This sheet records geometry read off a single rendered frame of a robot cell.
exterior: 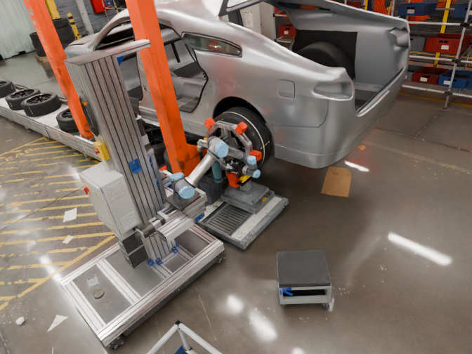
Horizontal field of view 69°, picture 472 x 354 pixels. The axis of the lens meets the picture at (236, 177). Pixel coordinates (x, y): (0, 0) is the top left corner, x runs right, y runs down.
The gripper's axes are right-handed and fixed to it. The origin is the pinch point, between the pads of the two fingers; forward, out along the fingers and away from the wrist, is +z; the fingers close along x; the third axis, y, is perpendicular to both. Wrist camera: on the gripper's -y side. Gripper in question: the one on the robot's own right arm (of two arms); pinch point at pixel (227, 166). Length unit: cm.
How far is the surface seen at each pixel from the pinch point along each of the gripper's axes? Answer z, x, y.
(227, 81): 24, -43, 62
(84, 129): 253, 7, -15
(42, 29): 253, 7, 114
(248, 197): 5, -30, -60
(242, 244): -21, 18, -75
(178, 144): 60, 5, 10
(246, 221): -3, -11, -76
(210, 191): 40, -8, -50
